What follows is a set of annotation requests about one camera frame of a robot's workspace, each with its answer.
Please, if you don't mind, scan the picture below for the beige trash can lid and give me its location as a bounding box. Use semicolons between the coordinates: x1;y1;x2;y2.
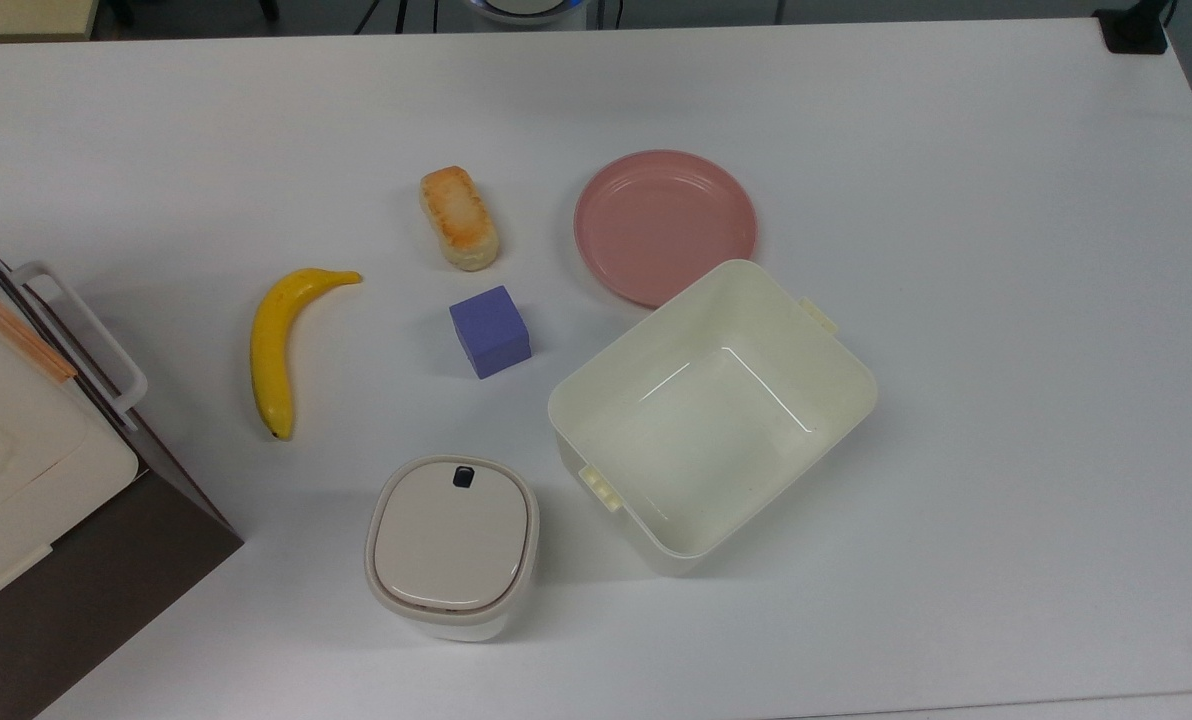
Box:
373;463;533;608

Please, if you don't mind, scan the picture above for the small beige trash can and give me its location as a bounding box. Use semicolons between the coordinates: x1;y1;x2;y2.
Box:
364;454;541;643

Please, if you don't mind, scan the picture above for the purple cube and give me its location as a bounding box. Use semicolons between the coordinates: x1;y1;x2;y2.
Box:
449;285;533;380

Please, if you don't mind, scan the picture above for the cream plastic bin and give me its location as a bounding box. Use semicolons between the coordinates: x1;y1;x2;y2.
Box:
547;259;879;578

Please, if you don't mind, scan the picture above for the pink plate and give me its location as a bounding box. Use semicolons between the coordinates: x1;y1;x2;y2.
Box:
573;150;758;309

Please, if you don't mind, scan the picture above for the toasted bread loaf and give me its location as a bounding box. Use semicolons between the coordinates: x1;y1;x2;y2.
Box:
420;166;502;273

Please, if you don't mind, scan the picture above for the yellow banana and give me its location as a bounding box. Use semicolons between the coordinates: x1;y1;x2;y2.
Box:
249;267;364;441

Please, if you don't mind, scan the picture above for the dark brown drawer box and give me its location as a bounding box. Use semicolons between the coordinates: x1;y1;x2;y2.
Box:
0;220;245;720

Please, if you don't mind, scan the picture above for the orange tape strip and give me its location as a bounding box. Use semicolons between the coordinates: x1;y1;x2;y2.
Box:
0;293;79;384

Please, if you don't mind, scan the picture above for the black table clamp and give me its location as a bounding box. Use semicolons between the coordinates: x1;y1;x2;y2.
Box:
1093;0;1172;55

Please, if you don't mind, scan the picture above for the yellowish wooden desk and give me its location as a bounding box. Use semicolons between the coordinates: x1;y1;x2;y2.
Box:
0;0;99;43

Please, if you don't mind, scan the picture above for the white drawer handle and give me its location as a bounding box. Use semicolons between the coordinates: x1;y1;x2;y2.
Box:
11;260;149;433

